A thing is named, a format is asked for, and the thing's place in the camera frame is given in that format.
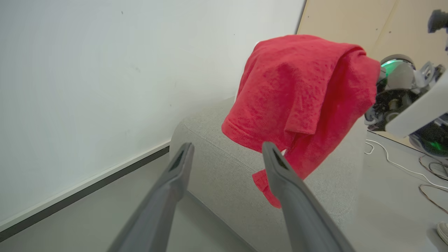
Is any black and white wall baseboard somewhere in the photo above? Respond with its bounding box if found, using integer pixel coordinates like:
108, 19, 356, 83
0, 140, 170, 243

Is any red t-shirt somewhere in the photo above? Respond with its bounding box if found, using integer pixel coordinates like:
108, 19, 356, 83
221, 34, 382, 209

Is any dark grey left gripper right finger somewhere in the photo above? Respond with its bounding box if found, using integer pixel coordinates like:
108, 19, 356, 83
261, 141, 356, 252

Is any dark grey robot head part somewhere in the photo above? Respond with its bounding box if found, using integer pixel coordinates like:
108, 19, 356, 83
428, 9, 448, 34

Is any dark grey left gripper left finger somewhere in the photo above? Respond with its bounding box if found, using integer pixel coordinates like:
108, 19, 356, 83
107, 142, 195, 252

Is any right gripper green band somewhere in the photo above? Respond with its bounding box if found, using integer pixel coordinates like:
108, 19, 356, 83
364, 54, 422, 132

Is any white shoe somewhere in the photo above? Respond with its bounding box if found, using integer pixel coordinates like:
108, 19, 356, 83
436, 222, 448, 245

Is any thin brown floor cable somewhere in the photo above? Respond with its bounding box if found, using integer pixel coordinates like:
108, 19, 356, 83
419, 154, 448, 215

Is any thin white floor cable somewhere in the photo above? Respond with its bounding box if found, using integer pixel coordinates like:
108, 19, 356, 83
364, 139, 448, 190

